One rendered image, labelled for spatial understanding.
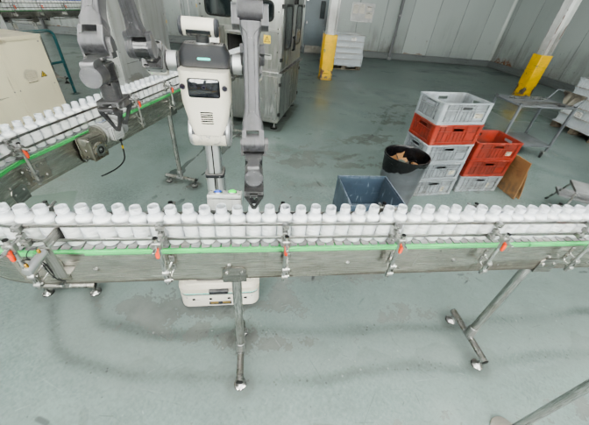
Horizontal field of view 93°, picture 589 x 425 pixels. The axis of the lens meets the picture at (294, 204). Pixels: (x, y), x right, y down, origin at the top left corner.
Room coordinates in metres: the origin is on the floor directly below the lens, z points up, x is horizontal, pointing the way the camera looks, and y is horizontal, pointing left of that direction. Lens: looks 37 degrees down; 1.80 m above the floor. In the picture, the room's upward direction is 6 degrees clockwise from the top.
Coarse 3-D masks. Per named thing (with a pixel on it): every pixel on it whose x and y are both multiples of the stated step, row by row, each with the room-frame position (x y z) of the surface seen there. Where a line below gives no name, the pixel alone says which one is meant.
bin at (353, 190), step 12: (348, 180) 1.49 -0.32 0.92; (360, 180) 1.51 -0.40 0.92; (372, 180) 1.52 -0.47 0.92; (384, 180) 1.53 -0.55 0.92; (336, 192) 1.46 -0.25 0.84; (348, 192) 1.50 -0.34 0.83; (360, 192) 1.51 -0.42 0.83; (372, 192) 1.52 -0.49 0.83; (384, 192) 1.48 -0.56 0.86; (396, 192) 1.36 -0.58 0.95; (336, 204) 1.41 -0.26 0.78; (360, 204) 1.51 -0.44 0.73; (396, 204) 1.32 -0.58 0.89
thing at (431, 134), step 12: (420, 120) 3.06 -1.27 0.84; (420, 132) 3.00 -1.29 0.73; (432, 132) 2.82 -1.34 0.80; (444, 132) 2.85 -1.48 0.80; (456, 132) 2.89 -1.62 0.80; (468, 132) 2.94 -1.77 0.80; (432, 144) 2.82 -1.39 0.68; (444, 144) 2.86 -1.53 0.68; (456, 144) 2.90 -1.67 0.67; (468, 144) 2.95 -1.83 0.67
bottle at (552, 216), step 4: (556, 204) 1.05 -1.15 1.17; (552, 208) 1.03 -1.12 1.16; (556, 208) 1.02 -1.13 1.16; (560, 208) 1.03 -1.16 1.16; (552, 212) 1.02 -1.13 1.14; (556, 212) 1.02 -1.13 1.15; (548, 216) 1.02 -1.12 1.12; (552, 216) 1.01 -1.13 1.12; (556, 216) 1.01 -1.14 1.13; (548, 220) 1.01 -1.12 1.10; (552, 220) 1.00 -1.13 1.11; (556, 220) 1.00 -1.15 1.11; (544, 224) 1.01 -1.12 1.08; (548, 224) 1.01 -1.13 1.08; (552, 224) 1.01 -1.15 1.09; (540, 228) 1.01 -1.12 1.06; (544, 228) 1.01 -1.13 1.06; (548, 228) 1.00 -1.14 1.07; (536, 232) 1.01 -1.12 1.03; (540, 232) 1.01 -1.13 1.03; (544, 232) 1.00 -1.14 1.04; (536, 236) 1.01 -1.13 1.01; (540, 236) 1.00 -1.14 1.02
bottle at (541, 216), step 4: (540, 208) 1.02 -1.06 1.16; (544, 208) 1.03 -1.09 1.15; (548, 208) 1.02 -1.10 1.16; (536, 212) 1.02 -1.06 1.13; (540, 212) 1.01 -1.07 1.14; (544, 212) 1.01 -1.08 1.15; (548, 212) 1.01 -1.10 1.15; (536, 216) 1.00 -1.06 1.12; (540, 216) 1.00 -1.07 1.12; (544, 216) 1.00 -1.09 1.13; (536, 220) 1.00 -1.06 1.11; (540, 220) 0.99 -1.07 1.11; (544, 220) 0.99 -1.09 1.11; (532, 224) 1.00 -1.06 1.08; (536, 224) 0.99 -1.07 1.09; (540, 224) 0.99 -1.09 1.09; (532, 228) 1.00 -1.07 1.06; (536, 228) 0.99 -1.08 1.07; (528, 232) 1.00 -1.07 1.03; (532, 232) 0.99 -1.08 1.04; (524, 236) 1.00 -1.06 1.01; (528, 236) 0.99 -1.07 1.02; (532, 236) 1.00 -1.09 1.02
